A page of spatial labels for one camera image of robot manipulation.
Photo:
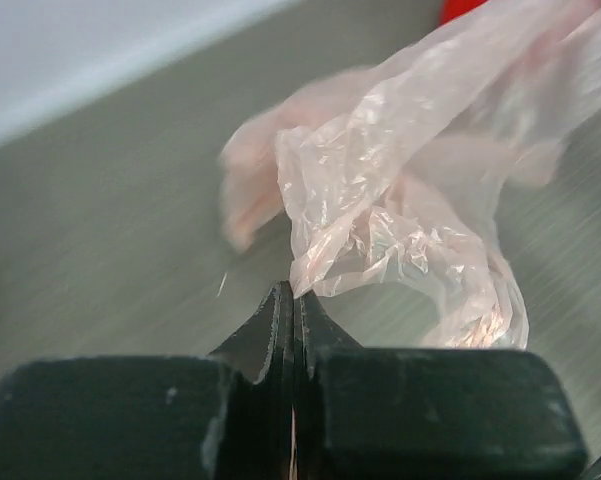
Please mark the pink plastic trash bag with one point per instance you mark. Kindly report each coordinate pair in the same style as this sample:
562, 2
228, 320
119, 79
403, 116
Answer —
393, 172

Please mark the red mesh trash bin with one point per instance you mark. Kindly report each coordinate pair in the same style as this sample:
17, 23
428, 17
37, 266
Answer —
452, 9

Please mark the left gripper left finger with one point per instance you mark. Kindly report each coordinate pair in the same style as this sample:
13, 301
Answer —
224, 415

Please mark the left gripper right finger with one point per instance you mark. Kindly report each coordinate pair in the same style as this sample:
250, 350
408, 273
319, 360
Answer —
422, 413

